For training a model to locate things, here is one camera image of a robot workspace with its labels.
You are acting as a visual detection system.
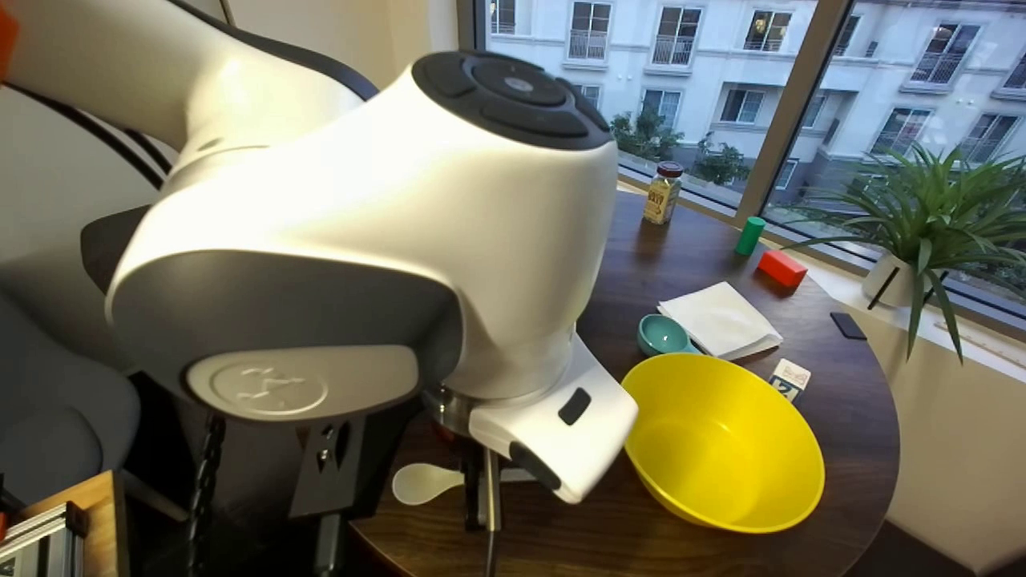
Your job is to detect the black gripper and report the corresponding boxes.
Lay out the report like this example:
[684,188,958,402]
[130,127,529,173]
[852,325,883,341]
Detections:
[185,402,417,577]

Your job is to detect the white plastic spoon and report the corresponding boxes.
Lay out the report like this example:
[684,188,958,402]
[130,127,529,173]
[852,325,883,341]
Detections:
[390,461,464,508]

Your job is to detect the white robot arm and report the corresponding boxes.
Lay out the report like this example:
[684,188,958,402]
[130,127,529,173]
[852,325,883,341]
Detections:
[2,0,638,502]

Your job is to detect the teal measuring cup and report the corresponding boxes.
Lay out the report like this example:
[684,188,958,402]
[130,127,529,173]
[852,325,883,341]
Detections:
[635,314,694,357]

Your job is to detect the wooden crate with rails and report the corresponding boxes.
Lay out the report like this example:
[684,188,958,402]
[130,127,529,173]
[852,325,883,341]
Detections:
[0,472,133,577]

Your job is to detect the grey armchair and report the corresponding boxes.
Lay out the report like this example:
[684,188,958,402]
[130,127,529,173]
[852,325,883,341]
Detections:
[0,298,141,502]

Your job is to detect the yellow plastic bowl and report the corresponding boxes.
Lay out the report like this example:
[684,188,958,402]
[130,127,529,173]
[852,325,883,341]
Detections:
[622,352,826,534]

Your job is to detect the folded white napkin stack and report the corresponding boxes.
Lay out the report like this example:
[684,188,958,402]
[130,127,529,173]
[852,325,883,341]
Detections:
[657,283,782,358]

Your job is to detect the glass jar with dark lid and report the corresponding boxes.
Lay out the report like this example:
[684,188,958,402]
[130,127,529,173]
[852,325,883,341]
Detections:
[645,162,684,223]

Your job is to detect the round wooden table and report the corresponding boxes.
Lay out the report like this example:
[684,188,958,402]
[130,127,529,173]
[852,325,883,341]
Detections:
[357,192,902,577]

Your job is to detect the small white packet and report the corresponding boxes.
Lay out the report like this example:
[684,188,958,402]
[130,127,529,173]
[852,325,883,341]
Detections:
[769,358,810,402]

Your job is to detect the green block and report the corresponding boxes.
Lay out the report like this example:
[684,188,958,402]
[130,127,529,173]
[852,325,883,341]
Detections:
[733,214,766,261]

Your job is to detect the potted green plant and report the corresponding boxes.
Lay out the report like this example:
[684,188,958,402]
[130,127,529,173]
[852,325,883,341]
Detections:
[810,148,1026,358]

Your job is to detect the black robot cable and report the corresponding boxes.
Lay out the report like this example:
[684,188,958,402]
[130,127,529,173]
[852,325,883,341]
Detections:
[185,414,233,577]

